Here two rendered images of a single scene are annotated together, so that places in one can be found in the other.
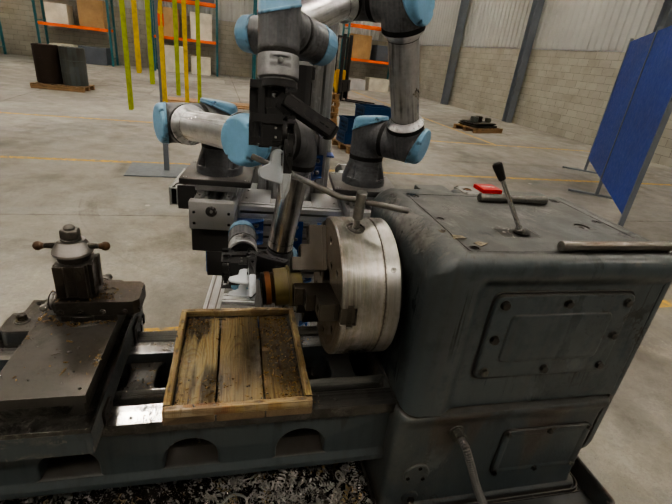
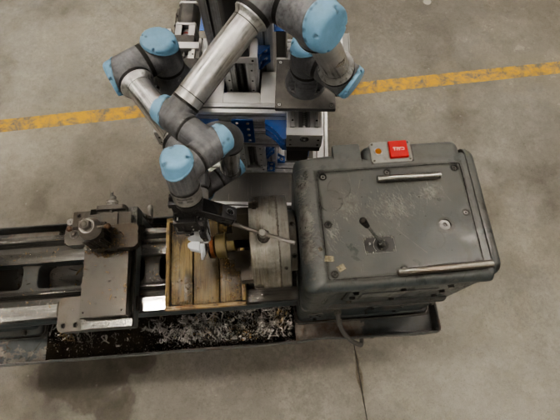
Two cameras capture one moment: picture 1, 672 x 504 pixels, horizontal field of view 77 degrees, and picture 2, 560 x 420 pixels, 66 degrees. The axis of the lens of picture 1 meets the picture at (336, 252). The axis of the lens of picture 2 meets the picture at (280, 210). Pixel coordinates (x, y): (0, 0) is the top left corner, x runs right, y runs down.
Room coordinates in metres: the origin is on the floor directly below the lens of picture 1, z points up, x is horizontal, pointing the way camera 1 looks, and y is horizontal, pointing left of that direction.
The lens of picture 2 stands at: (0.46, -0.17, 2.51)
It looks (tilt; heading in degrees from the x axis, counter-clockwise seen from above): 69 degrees down; 12
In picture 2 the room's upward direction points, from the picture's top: 2 degrees counter-clockwise
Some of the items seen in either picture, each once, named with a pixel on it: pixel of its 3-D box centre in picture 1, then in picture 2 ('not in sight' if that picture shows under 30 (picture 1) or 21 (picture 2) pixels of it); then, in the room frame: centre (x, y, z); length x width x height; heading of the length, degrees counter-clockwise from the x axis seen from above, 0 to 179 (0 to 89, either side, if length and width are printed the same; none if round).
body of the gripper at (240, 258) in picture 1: (240, 264); not in sight; (0.92, 0.23, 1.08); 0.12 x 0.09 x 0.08; 15
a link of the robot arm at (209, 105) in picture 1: (217, 120); (160, 51); (1.40, 0.43, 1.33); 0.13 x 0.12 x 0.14; 137
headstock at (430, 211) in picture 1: (492, 285); (380, 230); (0.99, -0.42, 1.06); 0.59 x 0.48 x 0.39; 105
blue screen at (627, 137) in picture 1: (625, 117); not in sight; (6.59, -3.92, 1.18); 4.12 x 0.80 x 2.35; 159
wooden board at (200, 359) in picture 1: (239, 355); (206, 261); (0.81, 0.20, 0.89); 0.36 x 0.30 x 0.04; 15
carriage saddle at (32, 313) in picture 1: (51, 360); (100, 267); (0.71, 0.59, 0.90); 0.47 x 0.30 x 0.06; 15
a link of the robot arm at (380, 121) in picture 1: (370, 134); (309, 53); (1.48, -0.07, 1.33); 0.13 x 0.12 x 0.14; 60
